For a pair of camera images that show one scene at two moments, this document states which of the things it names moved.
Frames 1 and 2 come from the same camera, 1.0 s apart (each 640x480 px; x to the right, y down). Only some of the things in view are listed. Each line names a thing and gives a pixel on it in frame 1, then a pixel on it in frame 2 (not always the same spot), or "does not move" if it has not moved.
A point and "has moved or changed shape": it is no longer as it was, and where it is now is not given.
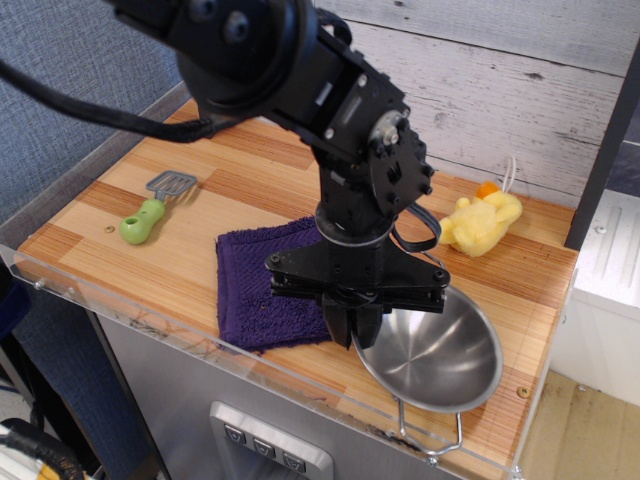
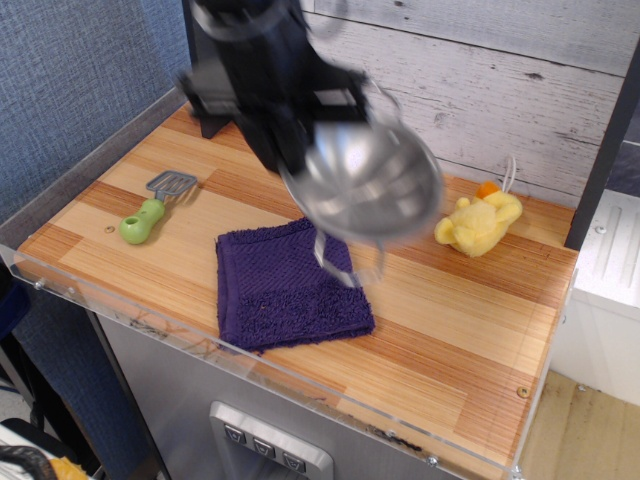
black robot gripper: x=359 y=261 to x=258 y=61
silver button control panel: x=249 y=447 does not move
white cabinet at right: x=597 y=342 does not move
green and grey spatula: x=137 y=229 does not move
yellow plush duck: x=475 y=224 does not move
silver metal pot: x=445 y=362 has moved or changed shape
